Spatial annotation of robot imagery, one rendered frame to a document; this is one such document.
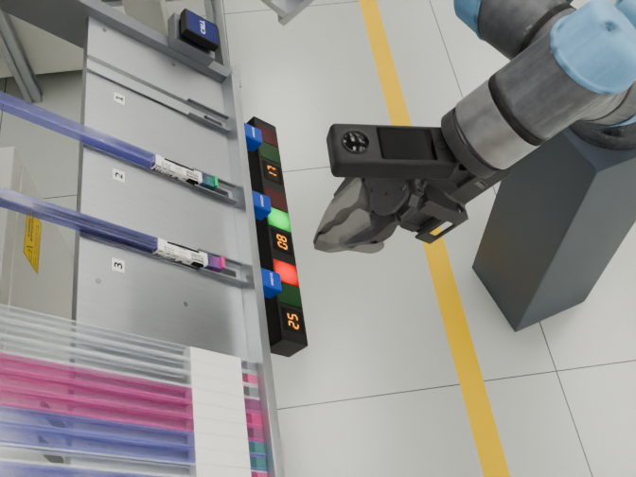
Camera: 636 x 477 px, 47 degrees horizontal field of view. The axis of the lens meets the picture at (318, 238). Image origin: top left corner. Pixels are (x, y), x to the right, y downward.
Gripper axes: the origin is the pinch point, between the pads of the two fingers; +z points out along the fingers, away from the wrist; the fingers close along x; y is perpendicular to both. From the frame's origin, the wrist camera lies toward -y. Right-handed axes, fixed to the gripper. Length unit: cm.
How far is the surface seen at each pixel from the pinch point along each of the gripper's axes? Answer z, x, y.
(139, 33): 8.6, 29.9, -15.6
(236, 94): 7.6, 26.0, -2.4
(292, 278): 10.8, 2.4, 5.9
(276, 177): 10.8, 17.9, 5.8
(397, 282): 43, 35, 69
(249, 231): 7.5, 4.5, -2.9
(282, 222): 10.8, 10.5, 5.5
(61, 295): 55, 20, -3
